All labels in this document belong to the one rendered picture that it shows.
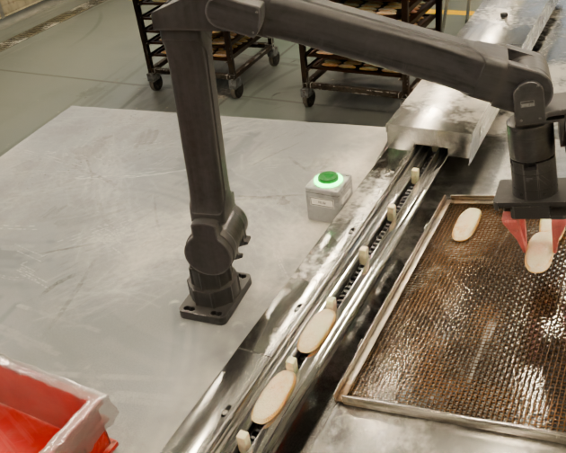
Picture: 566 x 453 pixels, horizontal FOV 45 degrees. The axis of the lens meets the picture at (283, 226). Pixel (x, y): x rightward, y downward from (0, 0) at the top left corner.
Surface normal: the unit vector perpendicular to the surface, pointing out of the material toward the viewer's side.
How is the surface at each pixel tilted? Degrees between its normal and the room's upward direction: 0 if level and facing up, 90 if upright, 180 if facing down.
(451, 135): 90
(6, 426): 0
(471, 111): 0
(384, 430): 10
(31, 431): 0
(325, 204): 90
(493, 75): 87
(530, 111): 90
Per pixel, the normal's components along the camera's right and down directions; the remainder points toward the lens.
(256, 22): -0.22, 0.57
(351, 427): -0.25, -0.84
